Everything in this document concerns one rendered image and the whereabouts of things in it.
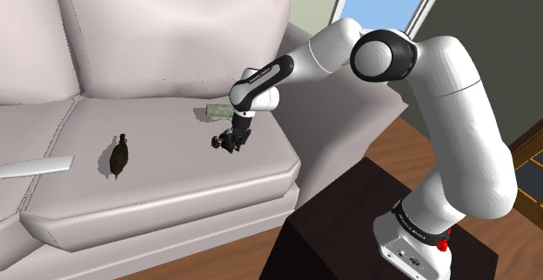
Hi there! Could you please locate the small brown dark figure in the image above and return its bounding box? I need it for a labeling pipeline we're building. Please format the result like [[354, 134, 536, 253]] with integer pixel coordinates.
[[211, 130, 232, 152]]

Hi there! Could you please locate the pale green box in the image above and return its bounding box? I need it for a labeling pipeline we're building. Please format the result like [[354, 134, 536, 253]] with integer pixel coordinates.
[[205, 103, 234, 123]]

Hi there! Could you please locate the pale pink sofa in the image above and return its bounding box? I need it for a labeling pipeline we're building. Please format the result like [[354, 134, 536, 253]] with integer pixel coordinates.
[[0, 0, 410, 280]]

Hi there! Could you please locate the dark brown animal figure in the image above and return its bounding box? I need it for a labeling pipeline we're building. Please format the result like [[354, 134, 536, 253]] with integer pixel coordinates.
[[109, 133, 130, 181]]

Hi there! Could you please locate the dark robot stand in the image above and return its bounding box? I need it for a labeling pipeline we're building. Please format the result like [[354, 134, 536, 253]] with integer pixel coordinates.
[[258, 157, 499, 280]]

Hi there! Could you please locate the flat white remote control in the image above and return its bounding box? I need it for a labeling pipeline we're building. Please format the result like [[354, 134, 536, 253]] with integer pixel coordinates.
[[0, 155, 75, 179]]

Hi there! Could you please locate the wooden framed furniture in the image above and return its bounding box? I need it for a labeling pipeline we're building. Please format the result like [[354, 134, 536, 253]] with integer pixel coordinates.
[[508, 119, 543, 231]]

